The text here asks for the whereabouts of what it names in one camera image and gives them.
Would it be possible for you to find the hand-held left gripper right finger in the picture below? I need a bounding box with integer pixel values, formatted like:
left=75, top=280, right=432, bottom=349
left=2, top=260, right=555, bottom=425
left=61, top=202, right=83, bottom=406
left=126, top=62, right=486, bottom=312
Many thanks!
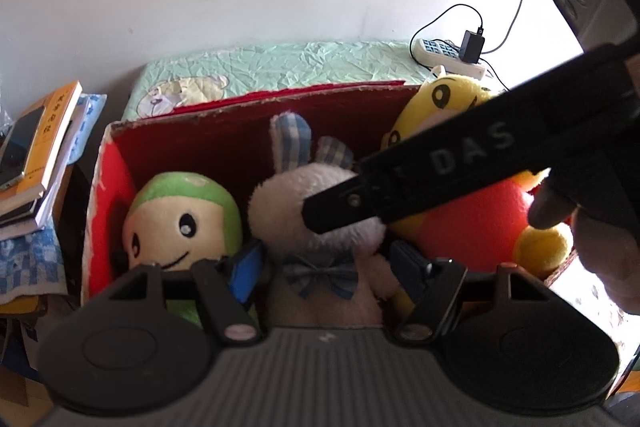
left=389, top=238, right=568, bottom=343

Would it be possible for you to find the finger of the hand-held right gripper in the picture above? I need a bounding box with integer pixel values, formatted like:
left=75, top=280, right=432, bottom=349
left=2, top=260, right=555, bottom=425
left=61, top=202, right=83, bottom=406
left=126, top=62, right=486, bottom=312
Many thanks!
left=302, top=174, right=388, bottom=235

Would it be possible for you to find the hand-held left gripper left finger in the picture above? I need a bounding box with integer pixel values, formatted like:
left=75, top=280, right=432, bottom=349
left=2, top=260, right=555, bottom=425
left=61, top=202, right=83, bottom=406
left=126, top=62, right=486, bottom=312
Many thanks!
left=102, top=241, right=267, bottom=349

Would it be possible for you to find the white rabbit plush toy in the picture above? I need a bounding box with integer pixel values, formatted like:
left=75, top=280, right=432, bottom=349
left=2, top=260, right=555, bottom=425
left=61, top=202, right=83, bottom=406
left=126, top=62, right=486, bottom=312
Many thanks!
left=248, top=111, right=401, bottom=325

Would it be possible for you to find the yellow tiger plush toy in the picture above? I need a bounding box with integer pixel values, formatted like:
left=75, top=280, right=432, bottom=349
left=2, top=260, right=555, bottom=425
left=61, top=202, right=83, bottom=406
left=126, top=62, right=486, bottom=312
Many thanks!
left=381, top=74, right=573, bottom=278

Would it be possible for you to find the green plush toy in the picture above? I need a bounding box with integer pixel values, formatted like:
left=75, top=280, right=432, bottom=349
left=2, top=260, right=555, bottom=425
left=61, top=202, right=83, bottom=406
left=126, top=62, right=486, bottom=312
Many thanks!
left=121, top=172, right=261, bottom=328

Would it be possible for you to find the red cardboard box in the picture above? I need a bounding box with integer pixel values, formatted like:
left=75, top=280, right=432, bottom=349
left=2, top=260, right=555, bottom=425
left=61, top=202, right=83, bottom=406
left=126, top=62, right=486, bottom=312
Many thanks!
left=81, top=79, right=578, bottom=308

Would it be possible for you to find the person's right hand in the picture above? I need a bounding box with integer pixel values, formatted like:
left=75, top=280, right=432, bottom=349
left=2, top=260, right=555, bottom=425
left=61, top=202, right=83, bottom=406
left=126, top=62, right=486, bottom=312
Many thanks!
left=529, top=167, right=640, bottom=313

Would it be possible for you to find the black charger adapter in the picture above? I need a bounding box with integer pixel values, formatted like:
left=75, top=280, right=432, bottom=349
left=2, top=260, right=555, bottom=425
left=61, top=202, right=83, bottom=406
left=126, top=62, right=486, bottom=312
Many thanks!
left=460, top=29, right=486, bottom=64

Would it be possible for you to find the white power strip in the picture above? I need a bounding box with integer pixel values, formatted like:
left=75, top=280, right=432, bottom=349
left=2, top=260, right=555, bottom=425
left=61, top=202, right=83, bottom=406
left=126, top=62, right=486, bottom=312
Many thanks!
left=411, top=38, right=487, bottom=78

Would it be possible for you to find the blue patterned cloth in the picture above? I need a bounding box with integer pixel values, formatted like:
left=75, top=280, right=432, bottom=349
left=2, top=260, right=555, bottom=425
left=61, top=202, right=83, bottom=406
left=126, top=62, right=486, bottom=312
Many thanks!
left=0, top=224, right=68, bottom=300

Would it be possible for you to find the thin book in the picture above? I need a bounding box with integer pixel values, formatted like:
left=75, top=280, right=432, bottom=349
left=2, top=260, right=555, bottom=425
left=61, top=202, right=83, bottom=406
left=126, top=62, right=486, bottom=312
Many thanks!
left=0, top=187, right=48, bottom=228

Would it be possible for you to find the yellow cover book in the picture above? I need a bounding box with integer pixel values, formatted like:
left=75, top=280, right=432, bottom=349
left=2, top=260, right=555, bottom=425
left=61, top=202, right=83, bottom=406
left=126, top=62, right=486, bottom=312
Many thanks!
left=17, top=81, right=83, bottom=202

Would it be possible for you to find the smartphone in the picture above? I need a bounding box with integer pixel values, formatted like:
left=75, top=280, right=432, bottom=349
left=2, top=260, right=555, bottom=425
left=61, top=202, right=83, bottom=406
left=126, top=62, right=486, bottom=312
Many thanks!
left=0, top=107, right=47, bottom=190

